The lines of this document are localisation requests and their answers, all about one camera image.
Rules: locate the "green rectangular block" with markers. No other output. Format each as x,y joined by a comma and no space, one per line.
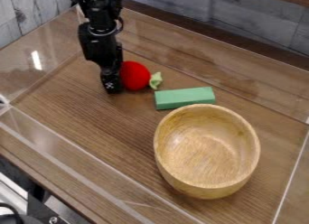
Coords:
169,99

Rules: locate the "black equipment under table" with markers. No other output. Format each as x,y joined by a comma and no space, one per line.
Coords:
26,211

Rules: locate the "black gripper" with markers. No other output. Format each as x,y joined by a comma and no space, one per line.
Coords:
99,47

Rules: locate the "red plush fruit green stem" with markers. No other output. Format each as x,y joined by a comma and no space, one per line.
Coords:
138,78

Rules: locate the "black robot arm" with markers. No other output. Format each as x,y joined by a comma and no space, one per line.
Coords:
103,15

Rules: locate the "clear acrylic tray enclosure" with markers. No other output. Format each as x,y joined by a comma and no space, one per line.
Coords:
83,142

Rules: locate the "wooden bowl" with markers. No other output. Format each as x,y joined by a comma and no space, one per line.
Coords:
206,151

